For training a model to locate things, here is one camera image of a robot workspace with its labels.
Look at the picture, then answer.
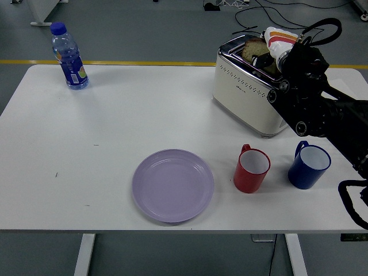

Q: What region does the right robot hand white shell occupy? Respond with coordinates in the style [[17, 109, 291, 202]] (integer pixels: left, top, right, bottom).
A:
[[250, 26, 300, 68]]

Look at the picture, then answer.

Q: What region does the brown-crusted bread slice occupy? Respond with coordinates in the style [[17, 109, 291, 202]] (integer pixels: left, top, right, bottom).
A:
[[240, 39, 279, 72]]

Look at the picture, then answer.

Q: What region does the cream and chrome toaster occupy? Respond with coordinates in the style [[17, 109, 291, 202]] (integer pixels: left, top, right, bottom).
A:
[[212, 34, 290, 139]]

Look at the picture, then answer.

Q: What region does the lilac round plate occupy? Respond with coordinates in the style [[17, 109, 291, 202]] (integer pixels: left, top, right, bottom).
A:
[[132, 148, 215, 224]]

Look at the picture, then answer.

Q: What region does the white furniture foot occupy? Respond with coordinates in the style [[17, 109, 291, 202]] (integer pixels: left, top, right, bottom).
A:
[[352, 0, 368, 21]]

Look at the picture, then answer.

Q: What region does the blue mug white inside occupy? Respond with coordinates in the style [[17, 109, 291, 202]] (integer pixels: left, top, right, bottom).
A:
[[287, 140, 332, 190]]

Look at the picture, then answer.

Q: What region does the red mug white inside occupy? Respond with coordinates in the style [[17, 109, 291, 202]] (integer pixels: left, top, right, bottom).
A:
[[233, 143, 271, 194]]

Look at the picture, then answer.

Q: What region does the blue-capped water bottle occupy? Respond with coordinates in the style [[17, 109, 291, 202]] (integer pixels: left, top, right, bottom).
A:
[[49, 22, 90, 91]]

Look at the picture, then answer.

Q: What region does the black table control panel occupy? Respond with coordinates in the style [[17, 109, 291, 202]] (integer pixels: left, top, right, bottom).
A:
[[340, 233, 368, 242]]

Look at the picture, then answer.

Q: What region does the white table leg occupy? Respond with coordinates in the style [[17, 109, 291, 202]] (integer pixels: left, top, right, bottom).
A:
[[284, 233, 308, 276], [74, 233, 96, 276]]

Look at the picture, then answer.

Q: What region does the long black floor cable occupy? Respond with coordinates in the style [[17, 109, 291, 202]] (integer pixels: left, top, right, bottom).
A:
[[254, 0, 310, 29]]

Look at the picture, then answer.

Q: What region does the black toaster power cord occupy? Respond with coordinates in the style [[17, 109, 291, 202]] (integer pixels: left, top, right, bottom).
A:
[[232, 7, 264, 40]]

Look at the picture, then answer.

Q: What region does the grey under-table bracket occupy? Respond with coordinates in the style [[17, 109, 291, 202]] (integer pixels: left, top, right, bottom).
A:
[[251, 233, 277, 243]]

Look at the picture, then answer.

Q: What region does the thin black hanging cable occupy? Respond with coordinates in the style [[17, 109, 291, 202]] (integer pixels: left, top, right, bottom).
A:
[[269, 234, 278, 276]]

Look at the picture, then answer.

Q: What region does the white desk leg frame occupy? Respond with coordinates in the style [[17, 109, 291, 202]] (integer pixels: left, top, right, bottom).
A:
[[30, 0, 69, 27]]

